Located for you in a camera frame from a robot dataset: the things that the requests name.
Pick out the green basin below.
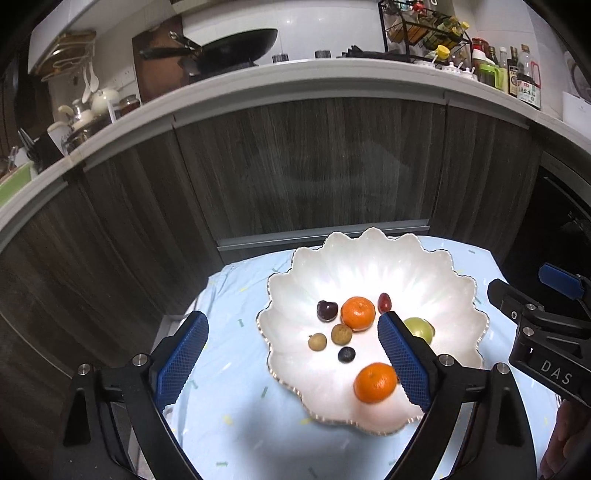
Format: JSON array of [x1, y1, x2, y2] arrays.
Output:
[[0, 161, 40, 208]]

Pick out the black wok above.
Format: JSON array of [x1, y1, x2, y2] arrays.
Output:
[[140, 28, 279, 77]]

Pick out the green pitcher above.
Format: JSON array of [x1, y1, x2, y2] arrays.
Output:
[[478, 62, 507, 91]]

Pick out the white mug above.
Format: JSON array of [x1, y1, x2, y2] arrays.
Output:
[[47, 121, 70, 160]]

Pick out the brown cutting board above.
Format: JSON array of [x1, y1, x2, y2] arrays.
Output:
[[132, 14, 185, 103]]

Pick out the black wire spice rack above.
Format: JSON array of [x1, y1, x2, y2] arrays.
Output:
[[379, 0, 472, 64]]

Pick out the dark wood kitchen cabinet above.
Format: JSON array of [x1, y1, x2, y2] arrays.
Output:
[[0, 97, 543, 480]]

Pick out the white condiment jar set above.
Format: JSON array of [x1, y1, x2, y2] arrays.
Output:
[[413, 58, 476, 80]]

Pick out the black built-in appliance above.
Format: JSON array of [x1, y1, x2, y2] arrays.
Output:
[[501, 166, 591, 296]]

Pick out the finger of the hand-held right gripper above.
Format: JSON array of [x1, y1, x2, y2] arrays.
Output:
[[539, 263, 591, 315], [488, 278, 546, 327]]

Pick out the white teapot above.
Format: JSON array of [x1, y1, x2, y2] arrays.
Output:
[[91, 88, 121, 116]]

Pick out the person's right hand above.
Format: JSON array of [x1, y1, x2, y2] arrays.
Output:
[[539, 399, 591, 480]]

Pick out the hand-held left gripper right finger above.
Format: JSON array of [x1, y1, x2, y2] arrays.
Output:
[[378, 311, 539, 480]]

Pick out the black gas stove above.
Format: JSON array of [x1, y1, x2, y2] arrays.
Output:
[[187, 45, 416, 86]]

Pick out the white ladles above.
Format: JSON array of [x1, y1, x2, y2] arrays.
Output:
[[82, 60, 100, 104]]

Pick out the row of spice bottles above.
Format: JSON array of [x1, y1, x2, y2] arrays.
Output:
[[385, 0, 469, 47]]

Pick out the orange mandarin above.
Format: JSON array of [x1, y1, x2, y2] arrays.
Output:
[[353, 363, 399, 405], [341, 296, 376, 331]]

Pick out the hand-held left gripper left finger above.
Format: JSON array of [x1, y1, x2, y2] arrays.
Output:
[[62, 311, 209, 480]]

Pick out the light blue patterned cloth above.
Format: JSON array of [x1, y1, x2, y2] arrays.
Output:
[[161, 235, 561, 480]]

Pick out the large soy sauce bottle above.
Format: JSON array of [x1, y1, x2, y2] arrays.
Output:
[[515, 45, 542, 110]]

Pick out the white scalloped bowl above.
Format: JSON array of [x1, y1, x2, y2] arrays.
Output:
[[256, 227, 490, 437]]

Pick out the white rice cooker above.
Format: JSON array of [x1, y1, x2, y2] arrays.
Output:
[[563, 46, 591, 100]]

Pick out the white kitchen countertop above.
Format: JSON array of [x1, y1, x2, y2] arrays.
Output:
[[0, 58, 591, 252]]

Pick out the dark glass bottle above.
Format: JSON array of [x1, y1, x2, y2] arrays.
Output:
[[507, 46, 520, 95]]

